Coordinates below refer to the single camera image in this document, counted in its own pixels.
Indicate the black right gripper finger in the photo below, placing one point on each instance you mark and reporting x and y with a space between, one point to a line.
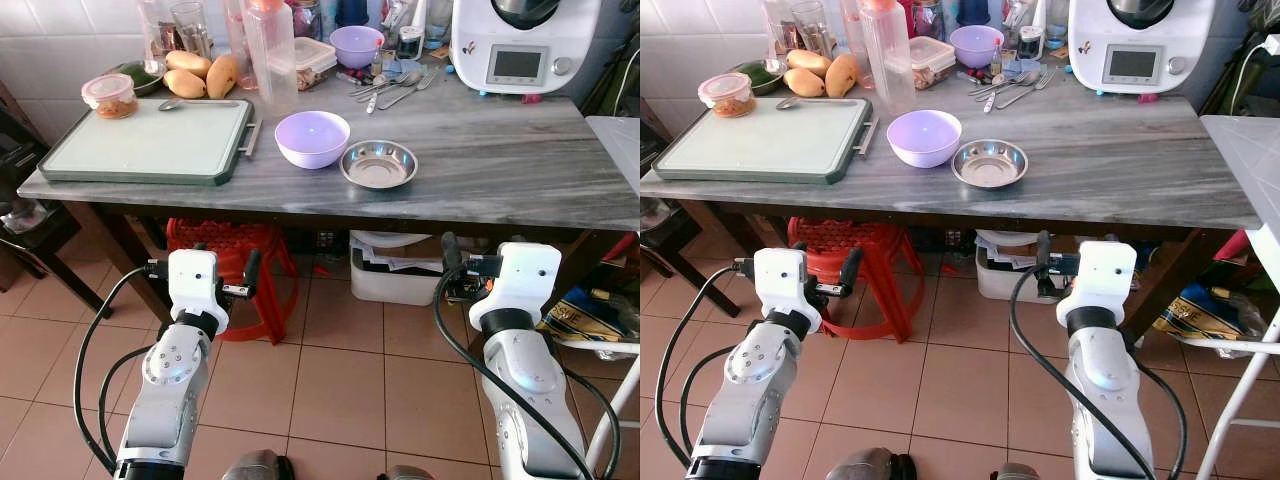
1044 250
452 252

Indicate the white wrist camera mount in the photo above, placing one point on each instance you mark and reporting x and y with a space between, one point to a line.
195 285
525 280
1100 280
780 285

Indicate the clear bottle with orange cap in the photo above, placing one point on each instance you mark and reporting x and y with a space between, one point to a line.
887 58
270 60

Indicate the white power plug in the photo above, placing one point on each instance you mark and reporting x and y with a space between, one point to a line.
1272 45

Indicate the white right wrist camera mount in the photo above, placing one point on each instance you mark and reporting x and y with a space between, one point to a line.
1100 280
525 280

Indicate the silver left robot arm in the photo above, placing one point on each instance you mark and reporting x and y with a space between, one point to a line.
745 400
165 400

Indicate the white green-rimmed cutting board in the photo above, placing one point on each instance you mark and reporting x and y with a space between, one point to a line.
765 140
145 140

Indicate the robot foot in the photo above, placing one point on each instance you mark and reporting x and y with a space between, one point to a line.
258 468
1015 473
405 474
868 467

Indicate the round clear food tub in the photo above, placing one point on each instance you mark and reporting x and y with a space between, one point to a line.
726 95
110 97

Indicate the clear drinking glass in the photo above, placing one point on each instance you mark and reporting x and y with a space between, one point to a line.
811 28
190 30
153 30
777 30

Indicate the steel spoon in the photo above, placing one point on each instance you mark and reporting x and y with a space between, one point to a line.
410 78
390 80
1008 80
170 104
1030 77
787 102

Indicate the white plastic storage bin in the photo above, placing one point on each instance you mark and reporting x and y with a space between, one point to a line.
1005 283
395 285

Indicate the square clear food container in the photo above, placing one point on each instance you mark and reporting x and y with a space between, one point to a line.
316 62
933 62

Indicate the green fruit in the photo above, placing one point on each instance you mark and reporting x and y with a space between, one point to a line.
760 75
138 74

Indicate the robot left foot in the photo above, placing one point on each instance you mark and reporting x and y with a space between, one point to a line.
258 468
868 467

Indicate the large lilac plastic bowl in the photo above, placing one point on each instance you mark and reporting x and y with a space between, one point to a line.
312 140
924 138

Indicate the orange-tinged mango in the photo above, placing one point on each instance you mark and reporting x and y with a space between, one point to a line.
222 78
842 76

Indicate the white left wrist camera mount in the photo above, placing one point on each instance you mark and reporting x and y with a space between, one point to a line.
195 285
780 285

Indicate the yellow mango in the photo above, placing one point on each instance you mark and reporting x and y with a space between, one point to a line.
188 63
184 84
808 62
805 83

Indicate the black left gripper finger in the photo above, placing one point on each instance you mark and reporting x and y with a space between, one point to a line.
851 272
252 272

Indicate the small red-capped sauce bottle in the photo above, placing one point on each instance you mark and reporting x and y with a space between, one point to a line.
377 62
996 62

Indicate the white folding table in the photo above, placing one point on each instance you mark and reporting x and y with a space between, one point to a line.
620 150
1245 160

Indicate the shallow steel dish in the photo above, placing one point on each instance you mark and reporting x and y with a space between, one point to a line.
378 165
989 164

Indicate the dark wooden table frame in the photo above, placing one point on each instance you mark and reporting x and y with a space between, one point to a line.
960 215

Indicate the white kitchen food processor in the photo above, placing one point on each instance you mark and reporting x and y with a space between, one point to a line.
1140 45
525 45

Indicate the dark wooden chair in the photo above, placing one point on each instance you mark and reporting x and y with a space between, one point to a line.
40 225
660 225

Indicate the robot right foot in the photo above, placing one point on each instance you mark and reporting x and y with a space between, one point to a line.
405 474
1015 473

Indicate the red plastic stool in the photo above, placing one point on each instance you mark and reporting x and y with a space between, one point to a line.
270 250
890 240

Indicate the small lilac plastic bowl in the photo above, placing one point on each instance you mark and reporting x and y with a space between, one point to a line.
976 47
356 48

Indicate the blue and yellow bag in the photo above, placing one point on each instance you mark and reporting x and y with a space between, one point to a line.
590 315
1200 310

